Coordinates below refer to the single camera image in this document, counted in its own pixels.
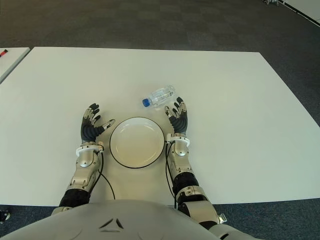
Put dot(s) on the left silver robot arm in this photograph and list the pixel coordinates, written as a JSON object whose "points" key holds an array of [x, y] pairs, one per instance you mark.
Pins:
{"points": [[85, 162]]}

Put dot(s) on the grey chair base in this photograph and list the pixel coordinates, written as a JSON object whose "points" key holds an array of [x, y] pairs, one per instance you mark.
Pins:
{"points": [[271, 1]]}

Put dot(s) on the metal table foot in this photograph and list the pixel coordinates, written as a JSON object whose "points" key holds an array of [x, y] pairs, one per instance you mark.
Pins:
{"points": [[222, 218]]}

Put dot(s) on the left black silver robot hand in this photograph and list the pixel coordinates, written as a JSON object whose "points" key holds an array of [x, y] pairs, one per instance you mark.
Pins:
{"points": [[87, 131]]}

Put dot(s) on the red black marker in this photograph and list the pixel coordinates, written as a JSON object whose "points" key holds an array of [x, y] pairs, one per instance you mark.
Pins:
{"points": [[3, 53]]}

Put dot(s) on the grey robot torso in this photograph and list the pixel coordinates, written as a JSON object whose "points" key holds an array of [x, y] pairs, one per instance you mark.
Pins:
{"points": [[125, 220]]}

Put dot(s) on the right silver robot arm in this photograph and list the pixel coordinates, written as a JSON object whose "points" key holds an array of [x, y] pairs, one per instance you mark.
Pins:
{"points": [[181, 162]]}

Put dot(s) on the white side table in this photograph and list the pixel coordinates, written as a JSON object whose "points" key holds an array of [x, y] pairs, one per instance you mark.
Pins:
{"points": [[12, 60]]}

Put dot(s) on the black table foot caster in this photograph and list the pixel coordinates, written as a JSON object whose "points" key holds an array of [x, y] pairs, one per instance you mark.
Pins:
{"points": [[3, 216]]}

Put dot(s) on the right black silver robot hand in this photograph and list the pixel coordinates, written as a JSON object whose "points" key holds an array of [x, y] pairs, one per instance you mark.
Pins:
{"points": [[180, 123]]}

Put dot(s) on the clear water bottle blue cap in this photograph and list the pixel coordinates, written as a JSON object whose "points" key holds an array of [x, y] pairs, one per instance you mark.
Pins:
{"points": [[160, 96]]}

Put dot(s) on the white plate black rim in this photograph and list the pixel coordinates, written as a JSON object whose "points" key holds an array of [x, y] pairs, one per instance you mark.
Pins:
{"points": [[137, 143]]}

